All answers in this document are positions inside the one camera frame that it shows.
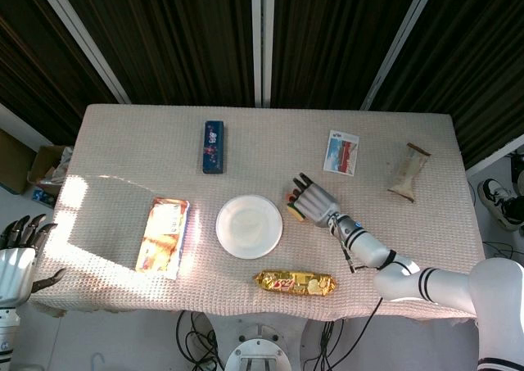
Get open cardboard box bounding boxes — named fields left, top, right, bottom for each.
left=26, top=144, right=74, bottom=188

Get black floor cables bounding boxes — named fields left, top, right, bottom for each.
left=305, top=319, right=343, bottom=371
left=175, top=311, right=225, bottom=371

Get orange blue snack box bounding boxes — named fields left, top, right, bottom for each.
left=135, top=197, right=191, bottom=281

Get dark brown curtain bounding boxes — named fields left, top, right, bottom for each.
left=0, top=0, right=524, bottom=171

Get white upright frame post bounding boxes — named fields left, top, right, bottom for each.
left=261, top=0, right=276, bottom=108
left=251, top=0, right=263, bottom=106

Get beige crumpled wrapper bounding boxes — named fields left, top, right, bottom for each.
left=387, top=143, right=432, bottom=204

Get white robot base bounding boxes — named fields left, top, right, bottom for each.
left=204, top=311, right=313, bottom=371

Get white slanted frame post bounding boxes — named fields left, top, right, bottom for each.
left=360, top=0, right=443, bottom=111
left=32, top=0, right=131, bottom=104

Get gold biscuit packet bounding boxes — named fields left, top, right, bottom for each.
left=254, top=269, right=338, bottom=298

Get white round plate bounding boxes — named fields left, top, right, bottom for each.
left=215, top=194, right=284, bottom=260

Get black white shoe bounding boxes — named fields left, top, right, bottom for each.
left=477, top=178, right=524, bottom=232

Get beige waffle tablecloth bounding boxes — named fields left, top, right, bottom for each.
left=28, top=103, right=480, bottom=321

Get dark blue long box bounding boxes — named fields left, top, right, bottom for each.
left=201, top=120, right=226, bottom=175

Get right robot hand silver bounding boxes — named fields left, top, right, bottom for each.
left=285, top=173, right=341, bottom=228

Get left robot hand silver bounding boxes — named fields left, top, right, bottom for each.
left=0, top=214, right=66, bottom=308

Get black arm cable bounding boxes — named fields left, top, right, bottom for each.
left=333, top=217, right=400, bottom=371

